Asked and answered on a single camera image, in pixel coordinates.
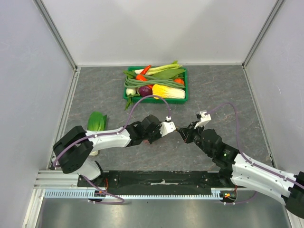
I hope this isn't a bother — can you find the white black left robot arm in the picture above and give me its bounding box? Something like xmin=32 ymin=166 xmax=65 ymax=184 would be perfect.
xmin=53 ymin=115 xmax=162 ymax=187

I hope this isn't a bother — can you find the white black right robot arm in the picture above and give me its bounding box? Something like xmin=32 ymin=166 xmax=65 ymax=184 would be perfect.
xmin=177 ymin=122 xmax=304 ymax=218

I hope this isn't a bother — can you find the green plastic crate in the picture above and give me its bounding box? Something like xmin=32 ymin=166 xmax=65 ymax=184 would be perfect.
xmin=123 ymin=66 xmax=190 ymax=104

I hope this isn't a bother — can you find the purple onion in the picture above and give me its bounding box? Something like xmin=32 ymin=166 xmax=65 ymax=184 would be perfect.
xmin=138 ymin=86 xmax=152 ymax=97

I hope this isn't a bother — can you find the yellow napa cabbage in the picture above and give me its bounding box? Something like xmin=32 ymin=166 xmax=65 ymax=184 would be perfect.
xmin=152 ymin=84 xmax=186 ymax=99

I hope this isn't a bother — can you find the green long beans bundle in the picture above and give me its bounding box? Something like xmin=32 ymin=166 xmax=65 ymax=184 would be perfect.
xmin=124 ymin=76 xmax=186 ymax=89

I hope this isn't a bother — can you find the green white bok choy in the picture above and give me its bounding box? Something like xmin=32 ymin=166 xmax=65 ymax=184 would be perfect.
xmin=86 ymin=111 xmax=108 ymax=156

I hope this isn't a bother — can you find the orange pumpkin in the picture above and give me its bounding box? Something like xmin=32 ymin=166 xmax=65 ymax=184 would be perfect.
xmin=174 ymin=78 xmax=185 ymax=86

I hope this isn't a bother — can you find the red chili pepper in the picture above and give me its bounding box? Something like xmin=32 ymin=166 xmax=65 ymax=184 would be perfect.
xmin=141 ymin=65 xmax=152 ymax=75

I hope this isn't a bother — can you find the large green leaf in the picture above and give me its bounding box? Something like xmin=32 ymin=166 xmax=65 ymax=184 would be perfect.
xmin=152 ymin=68 xmax=186 ymax=79

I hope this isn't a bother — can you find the pale green celery stalk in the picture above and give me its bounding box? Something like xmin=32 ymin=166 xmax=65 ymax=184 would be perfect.
xmin=132 ymin=60 xmax=182 ymax=76

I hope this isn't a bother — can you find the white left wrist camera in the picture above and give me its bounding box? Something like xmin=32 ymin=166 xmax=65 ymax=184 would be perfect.
xmin=160 ymin=116 xmax=176 ymax=137

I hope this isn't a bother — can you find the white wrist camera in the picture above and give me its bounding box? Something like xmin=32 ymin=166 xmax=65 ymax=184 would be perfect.
xmin=160 ymin=116 xmax=176 ymax=137
xmin=194 ymin=110 xmax=211 ymax=129

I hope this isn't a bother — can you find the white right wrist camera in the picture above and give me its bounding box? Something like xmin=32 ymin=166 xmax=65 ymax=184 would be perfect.
xmin=194 ymin=110 xmax=211 ymax=129

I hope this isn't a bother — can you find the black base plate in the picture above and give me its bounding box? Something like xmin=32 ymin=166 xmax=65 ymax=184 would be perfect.
xmin=77 ymin=171 xmax=235 ymax=190

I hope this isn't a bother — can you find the slotted cable duct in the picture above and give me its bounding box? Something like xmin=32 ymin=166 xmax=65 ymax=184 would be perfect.
xmin=44 ymin=188 xmax=222 ymax=200

